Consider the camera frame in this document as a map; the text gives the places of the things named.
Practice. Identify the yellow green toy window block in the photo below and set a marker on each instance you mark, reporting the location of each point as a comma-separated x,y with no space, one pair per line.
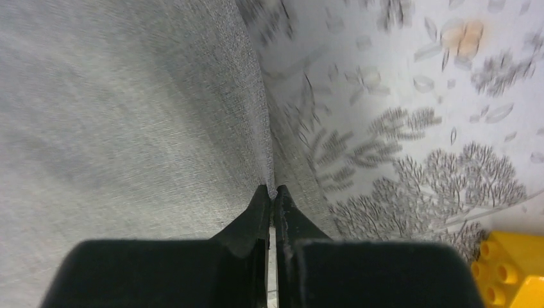
509,270

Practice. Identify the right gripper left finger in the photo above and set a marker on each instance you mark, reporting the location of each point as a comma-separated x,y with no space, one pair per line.
228,270

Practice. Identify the floral patterned tablecloth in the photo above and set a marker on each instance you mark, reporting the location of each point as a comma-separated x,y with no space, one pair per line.
419,120

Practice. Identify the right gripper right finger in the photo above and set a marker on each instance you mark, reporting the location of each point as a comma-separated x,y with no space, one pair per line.
315,271

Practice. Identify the grey cloth napkin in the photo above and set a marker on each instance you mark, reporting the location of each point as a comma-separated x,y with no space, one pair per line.
136,119

